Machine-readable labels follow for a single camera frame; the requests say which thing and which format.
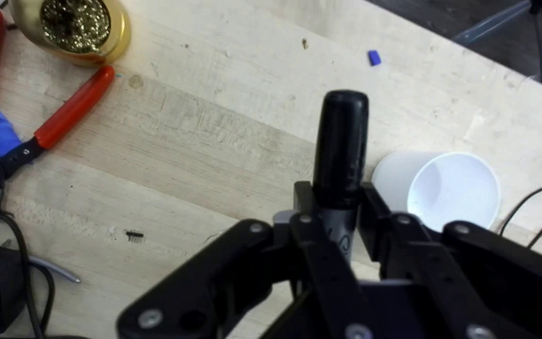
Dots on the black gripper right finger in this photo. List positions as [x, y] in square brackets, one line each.
[508, 282]

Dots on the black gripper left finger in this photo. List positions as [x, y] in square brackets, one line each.
[188, 288]

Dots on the black marker grey barrel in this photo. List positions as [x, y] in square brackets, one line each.
[339, 143]

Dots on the white mug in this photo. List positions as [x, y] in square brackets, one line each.
[459, 188]

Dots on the tiny black bit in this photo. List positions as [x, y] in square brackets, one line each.
[133, 233]

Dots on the blue tape piece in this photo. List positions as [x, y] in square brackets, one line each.
[0, 133]

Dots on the tiny purple chip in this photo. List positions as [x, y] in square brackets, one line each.
[374, 56]

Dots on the gold brass tip cleaner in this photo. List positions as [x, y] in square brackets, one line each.
[69, 24]

